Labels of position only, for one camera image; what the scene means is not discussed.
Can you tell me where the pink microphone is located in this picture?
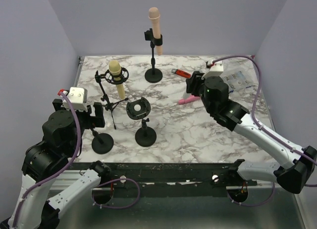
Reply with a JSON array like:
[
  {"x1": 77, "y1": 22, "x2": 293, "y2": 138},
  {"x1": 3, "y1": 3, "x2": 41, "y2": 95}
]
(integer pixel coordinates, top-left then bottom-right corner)
[{"x1": 178, "y1": 95, "x2": 200, "y2": 105}]

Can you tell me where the black clip round-base stand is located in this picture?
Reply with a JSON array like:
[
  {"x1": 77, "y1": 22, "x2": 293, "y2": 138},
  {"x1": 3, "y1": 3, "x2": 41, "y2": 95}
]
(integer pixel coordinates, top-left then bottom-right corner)
[{"x1": 91, "y1": 128, "x2": 114, "y2": 155}]

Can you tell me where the black shock-mount round-base stand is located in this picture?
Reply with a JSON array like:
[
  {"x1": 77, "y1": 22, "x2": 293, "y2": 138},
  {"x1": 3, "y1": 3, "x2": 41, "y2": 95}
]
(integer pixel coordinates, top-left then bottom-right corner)
[{"x1": 126, "y1": 97, "x2": 157, "y2": 147}]

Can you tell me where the black tripod shock-mount stand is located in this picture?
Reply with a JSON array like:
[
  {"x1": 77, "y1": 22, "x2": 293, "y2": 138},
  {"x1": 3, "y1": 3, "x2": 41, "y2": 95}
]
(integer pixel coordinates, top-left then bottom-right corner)
[{"x1": 94, "y1": 67, "x2": 129, "y2": 129}]

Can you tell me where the beige microphone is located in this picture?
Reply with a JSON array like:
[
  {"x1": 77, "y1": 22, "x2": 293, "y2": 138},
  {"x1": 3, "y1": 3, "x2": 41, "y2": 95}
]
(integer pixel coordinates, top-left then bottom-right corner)
[{"x1": 108, "y1": 60, "x2": 125, "y2": 100}]

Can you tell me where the white grey-headed microphone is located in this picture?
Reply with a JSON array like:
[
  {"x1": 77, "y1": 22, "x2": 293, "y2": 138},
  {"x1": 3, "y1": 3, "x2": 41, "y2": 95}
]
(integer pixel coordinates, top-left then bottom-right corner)
[{"x1": 182, "y1": 92, "x2": 191, "y2": 99}]

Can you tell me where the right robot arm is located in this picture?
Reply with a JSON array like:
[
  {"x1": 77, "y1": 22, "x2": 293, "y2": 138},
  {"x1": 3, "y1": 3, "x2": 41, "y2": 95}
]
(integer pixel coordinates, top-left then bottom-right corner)
[{"x1": 186, "y1": 71, "x2": 317, "y2": 194}]

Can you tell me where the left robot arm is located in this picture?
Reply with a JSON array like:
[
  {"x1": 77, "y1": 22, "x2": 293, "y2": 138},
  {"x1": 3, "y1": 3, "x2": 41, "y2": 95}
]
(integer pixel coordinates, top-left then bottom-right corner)
[{"x1": 0, "y1": 99, "x2": 110, "y2": 229}]

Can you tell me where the tall black round-base stand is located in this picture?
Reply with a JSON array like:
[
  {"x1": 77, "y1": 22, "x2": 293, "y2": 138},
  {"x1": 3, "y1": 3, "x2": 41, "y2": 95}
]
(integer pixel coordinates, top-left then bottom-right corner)
[{"x1": 144, "y1": 28, "x2": 163, "y2": 83}]

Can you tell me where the peach microphone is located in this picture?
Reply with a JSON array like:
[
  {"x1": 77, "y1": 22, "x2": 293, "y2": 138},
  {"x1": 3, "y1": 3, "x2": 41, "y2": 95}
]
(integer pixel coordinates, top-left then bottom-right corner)
[{"x1": 149, "y1": 7, "x2": 163, "y2": 56}]

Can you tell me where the clear plastic parts box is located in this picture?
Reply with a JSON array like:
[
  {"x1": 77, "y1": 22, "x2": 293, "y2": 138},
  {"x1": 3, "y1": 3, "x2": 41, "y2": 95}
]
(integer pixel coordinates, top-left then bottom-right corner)
[{"x1": 220, "y1": 59, "x2": 254, "y2": 93}]

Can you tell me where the red handled adjustable wrench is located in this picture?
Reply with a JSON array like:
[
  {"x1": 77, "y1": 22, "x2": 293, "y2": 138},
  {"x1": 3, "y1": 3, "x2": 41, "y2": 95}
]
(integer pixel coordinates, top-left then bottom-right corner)
[{"x1": 171, "y1": 68, "x2": 191, "y2": 78}]

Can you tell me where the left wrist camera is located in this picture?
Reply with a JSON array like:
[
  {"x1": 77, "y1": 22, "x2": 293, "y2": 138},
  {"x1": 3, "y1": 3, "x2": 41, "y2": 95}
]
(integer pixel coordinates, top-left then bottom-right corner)
[{"x1": 58, "y1": 87, "x2": 88, "y2": 112}]

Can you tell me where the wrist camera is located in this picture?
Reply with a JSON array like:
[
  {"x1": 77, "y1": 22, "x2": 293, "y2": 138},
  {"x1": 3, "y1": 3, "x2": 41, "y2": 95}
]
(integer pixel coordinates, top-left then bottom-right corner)
[
  {"x1": 202, "y1": 61, "x2": 224, "y2": 79},
  {"x1": 58, "y1": 87, "x2": 88, "y2": 112}
]

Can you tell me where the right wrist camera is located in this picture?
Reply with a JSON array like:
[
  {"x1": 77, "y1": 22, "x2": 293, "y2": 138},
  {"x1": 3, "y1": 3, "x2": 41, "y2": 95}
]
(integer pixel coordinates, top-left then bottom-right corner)
[{"x1": 202, "y1": 61, "x2": 224, "y2": 79}]

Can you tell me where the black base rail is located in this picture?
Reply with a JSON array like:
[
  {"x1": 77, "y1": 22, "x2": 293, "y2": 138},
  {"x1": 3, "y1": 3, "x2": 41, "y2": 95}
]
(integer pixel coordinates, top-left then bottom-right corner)
[{"x1": 61, "y1": 161, "x2": 258, "y2": 197}]

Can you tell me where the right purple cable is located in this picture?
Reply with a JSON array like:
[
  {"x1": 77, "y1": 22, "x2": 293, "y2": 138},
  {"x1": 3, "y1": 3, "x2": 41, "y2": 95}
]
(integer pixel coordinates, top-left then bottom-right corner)
[{"x1": 210, "y1": 55, "x2": 317, "y2": 207}]

